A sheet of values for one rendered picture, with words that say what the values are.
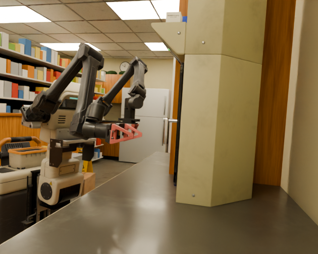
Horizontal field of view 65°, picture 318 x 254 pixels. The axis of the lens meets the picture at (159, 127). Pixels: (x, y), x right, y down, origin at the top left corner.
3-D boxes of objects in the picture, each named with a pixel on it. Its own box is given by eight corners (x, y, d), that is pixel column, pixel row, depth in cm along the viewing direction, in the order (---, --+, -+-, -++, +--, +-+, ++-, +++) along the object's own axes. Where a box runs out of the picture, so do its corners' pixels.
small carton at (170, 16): (181, 34, 90) (182, 17, 90) (179, 29, 85) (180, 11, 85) (167, 34, 91) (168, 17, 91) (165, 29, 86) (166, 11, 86)
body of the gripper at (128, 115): (136, 122, 127) (137, 108, 127) (117, 121, 129) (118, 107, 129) (140, 122, 133) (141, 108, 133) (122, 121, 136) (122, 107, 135)
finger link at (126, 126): (144, 125, 95) (121, 122, 97) (139, 125, 88) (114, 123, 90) (143, 143, 95) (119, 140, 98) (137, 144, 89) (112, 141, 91)
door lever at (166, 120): (177, 145, 83) (178, 144, 86) (178, 117, 83) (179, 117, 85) (161, 144, 85) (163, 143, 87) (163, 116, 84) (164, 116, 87)
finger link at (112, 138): (139, 125, 88) (114, 123, 90) (132, 126, 81) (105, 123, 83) (137, 144, 89) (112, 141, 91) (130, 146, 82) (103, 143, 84)
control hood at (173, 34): (193, 72, 109) (195, 49, 109) (184, 54, 77) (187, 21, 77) (167, 71, 112) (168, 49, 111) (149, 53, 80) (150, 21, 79)
